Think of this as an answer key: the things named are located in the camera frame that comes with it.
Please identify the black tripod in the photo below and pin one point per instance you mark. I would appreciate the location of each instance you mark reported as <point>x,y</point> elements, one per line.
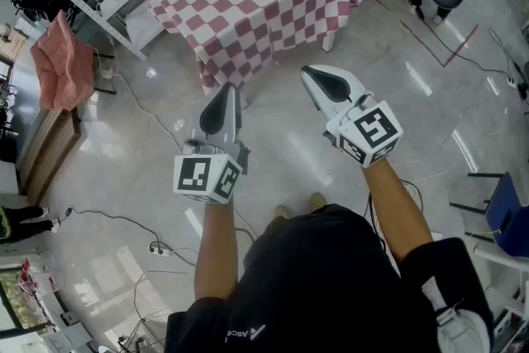
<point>136,341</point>

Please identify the pink white checkered tablecloth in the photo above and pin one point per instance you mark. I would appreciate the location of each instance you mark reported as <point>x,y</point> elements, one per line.
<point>256,0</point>

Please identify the white power strip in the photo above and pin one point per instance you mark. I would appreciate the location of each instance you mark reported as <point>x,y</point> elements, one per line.
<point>159,251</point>
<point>107,74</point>
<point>512,83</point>

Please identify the pink cloth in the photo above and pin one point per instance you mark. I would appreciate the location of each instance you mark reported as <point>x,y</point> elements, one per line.
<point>62,62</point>

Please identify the low wooden platform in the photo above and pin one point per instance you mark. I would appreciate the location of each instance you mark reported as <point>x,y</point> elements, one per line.
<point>45,153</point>

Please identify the cardboard box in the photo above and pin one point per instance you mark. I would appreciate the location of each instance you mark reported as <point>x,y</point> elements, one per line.
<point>12,45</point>

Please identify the white desk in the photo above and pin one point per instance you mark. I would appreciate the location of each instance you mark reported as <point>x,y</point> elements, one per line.
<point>504,260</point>

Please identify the blue chair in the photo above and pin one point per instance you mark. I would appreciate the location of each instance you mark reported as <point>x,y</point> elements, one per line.
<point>506,215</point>

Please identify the person's right forearm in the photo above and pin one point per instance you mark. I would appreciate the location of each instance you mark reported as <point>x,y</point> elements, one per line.
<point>401,215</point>

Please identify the person's left forearm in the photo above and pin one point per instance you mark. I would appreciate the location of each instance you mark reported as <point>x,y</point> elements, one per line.
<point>215,248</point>

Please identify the person's tan shoe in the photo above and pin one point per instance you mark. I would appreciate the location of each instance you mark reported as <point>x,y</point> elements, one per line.
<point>282,211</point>
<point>318,201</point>

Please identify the person's left tan shoe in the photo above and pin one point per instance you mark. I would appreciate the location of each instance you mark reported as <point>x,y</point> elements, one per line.
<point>282,211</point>

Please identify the person's right tan shoe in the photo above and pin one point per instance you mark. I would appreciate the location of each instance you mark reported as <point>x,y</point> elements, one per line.
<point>318,201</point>

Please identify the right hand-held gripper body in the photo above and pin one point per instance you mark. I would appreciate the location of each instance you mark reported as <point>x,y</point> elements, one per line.
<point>372,132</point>

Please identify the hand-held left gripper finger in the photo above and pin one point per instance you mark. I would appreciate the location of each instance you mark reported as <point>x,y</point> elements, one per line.
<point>208,117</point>
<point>227,111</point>

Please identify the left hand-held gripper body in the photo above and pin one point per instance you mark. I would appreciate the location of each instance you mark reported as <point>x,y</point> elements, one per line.
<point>206,177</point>

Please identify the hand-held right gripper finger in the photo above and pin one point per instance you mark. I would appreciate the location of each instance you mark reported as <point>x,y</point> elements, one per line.
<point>335,80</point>
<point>324,89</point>

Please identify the white shoulder bag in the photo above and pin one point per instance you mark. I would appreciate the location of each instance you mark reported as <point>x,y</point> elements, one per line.
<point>458,326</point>

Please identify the person's black shirt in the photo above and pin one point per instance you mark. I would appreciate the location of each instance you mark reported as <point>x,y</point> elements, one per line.
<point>322,289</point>

